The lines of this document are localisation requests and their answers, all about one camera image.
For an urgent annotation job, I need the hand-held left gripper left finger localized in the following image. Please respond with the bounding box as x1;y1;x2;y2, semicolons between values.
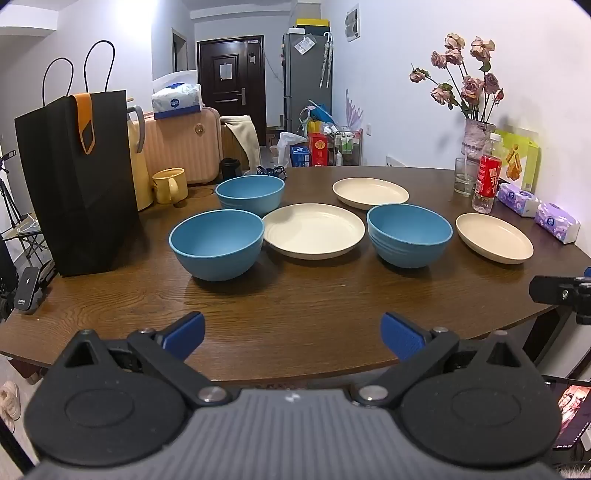
61;311;233;409

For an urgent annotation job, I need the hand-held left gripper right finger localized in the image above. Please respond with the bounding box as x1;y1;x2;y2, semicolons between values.
352;311;537;409

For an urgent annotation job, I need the cream plate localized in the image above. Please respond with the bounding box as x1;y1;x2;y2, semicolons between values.
332;177;410;211
455;213;535;265
262;203;366;259

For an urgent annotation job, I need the blue bowl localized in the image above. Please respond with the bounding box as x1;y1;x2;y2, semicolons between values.
215;174;286;217
168;209;265;282
367;203;454;269

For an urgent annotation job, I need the purple tissue pack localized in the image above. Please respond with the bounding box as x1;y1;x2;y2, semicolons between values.
534;202;581;244
496;182;541;217

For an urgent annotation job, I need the black tablet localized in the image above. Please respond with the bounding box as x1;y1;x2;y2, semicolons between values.
551;376;591;450

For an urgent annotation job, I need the red label plastic bottle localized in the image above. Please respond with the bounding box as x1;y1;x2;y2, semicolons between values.
472;133;504;214

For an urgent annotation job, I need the yellow green box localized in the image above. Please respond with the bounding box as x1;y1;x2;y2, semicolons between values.
496;129;540;193

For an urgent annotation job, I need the clear drinking glass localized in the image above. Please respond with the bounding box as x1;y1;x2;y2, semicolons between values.
454;158;479;198

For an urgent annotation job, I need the yellow mug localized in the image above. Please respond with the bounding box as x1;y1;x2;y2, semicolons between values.
152;167;189;205

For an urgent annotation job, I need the pale yellow kettle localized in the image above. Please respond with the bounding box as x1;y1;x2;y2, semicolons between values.
126;105;154;212

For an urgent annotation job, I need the black power bank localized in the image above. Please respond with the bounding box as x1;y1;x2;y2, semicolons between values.
11;267;47;315

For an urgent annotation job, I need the black paper bag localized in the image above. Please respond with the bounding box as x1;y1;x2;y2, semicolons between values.
14;41;141;278

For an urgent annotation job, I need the pink ribbed suitcase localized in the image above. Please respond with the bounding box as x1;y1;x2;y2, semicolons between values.
139;107;222;185

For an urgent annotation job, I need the folding stool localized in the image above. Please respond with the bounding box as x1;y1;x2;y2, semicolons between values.
0;212;52;273

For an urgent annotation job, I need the white shoe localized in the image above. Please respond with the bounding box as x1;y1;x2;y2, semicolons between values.
0;381;22;421

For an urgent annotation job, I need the red box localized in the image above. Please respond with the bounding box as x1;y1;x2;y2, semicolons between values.
308;133;329;167

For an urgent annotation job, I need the beige cloth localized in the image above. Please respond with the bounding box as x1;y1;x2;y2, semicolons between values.
221;115;262;171

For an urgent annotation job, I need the white plastic bag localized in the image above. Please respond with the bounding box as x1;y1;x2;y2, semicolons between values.
276;132;308;168
152;69;199;92

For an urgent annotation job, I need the dark brown door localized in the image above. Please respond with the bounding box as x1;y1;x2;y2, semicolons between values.
197;39;267;139

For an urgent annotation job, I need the black tripod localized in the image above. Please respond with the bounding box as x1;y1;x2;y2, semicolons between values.
0;150;22;227

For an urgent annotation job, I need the purple feather decoration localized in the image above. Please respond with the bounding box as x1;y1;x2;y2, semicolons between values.
344;89;365;130

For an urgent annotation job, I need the white blue tissue pack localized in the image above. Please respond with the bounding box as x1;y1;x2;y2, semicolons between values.
151;83;204;120

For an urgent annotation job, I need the orange bag tag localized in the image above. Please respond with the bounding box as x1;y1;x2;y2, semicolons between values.
69;92;96;156

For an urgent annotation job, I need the colourful bag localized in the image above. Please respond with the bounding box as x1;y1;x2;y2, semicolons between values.
300;99;339;134

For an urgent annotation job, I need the grey refrigerator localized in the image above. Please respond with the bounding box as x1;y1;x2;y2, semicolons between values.
281;28;333;134

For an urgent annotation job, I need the white folded umbrella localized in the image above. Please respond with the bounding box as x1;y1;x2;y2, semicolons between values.
320;32;334;88

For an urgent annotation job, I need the yellow black box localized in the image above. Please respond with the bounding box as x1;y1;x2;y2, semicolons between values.
295;18;331;35

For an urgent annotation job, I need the wire rack with bottles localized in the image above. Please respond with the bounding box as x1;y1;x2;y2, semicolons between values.
329;124;363;167

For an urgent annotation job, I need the white wall panel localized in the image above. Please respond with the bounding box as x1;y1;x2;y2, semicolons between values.
345;4;361;43

